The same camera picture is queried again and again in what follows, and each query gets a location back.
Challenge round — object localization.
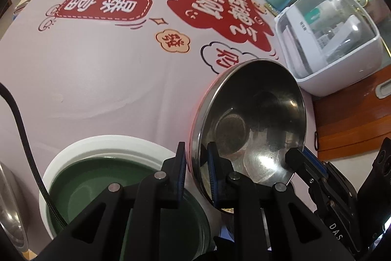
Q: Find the large stainless steel basin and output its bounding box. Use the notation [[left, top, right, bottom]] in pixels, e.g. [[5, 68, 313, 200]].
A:
[[0, 161, 29, 251]]

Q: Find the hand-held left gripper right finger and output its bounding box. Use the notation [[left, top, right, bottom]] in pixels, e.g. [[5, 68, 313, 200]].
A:
[[207, 141, 352, 261]]

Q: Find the green plate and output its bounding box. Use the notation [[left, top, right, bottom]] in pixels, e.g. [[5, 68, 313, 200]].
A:
[[46, 157, 211, 261]]

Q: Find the pink stainless steel bowl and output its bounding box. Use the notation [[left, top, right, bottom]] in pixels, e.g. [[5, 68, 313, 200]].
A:
[[189, 58, 307, 213]]

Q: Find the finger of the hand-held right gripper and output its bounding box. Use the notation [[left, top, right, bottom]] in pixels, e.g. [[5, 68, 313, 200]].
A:
[[285, 147, 329, 185]]

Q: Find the large white plate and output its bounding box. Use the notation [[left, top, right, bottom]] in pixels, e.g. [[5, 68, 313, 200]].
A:
[[38, 134, 214, 261]]

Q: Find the black cable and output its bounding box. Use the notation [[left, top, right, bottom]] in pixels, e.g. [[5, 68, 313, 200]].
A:
[[0, 82, 69, 229]]

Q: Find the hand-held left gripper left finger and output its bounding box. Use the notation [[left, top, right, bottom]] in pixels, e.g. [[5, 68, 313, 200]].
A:
[[38, 142, 187, 261]]

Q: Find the white countertop sterilizer cabinet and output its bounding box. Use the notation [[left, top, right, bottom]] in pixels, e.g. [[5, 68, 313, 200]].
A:
[[274, 0, 384, 97]]

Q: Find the wooden door with white handle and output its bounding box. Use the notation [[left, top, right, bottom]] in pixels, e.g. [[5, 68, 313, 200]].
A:
[[312, 65, 391, 164]]

